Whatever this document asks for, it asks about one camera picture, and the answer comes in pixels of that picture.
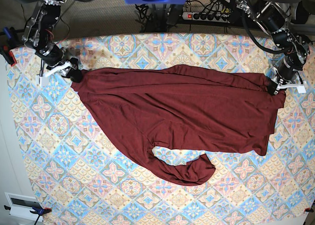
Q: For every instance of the upper left table clamp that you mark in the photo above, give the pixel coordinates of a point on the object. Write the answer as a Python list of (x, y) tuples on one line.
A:
[(5, 48)]

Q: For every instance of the table clamp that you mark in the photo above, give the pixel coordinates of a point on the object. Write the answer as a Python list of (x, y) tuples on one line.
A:
[(309, 210), (5, 48), (37, 211)]

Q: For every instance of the lower right table clamp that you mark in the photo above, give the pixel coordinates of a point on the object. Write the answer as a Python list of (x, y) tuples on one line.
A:
[(309, 210)]

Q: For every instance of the white wall outlet box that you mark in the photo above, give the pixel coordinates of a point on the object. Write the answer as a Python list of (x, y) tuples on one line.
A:
[(21, 205)]

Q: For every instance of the patterned tablecloth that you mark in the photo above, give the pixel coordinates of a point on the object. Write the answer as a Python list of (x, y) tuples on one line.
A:
[(76, 171)]

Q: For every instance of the lower left table clamp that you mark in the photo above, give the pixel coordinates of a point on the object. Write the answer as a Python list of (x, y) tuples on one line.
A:
[(37, 211)]

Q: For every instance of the dark red t-shirt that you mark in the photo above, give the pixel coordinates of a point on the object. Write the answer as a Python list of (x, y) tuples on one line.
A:
[(181, 108)]

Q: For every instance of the white power strip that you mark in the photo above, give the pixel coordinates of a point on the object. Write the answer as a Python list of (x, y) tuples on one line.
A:
[(206, 17)]

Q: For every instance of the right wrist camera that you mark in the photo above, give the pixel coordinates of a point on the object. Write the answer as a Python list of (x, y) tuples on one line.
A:
[(42, 81)]

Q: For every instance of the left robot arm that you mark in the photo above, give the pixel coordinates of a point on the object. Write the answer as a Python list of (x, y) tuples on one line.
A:
[(274, 21)]

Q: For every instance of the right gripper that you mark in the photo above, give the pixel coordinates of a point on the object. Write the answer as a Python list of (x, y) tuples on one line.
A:
[(60, 61)]

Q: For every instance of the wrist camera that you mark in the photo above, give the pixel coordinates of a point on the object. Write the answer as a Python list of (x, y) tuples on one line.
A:
[(301, 89), (42, 81)]

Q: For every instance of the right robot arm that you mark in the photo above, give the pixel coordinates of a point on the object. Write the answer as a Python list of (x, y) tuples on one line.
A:
[(38, 35)]

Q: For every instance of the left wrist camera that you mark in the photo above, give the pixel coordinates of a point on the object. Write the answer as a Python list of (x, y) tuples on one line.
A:
[(301, 89)]

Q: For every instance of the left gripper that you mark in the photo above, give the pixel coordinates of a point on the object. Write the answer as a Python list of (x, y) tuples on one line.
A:
[(281, 78)]

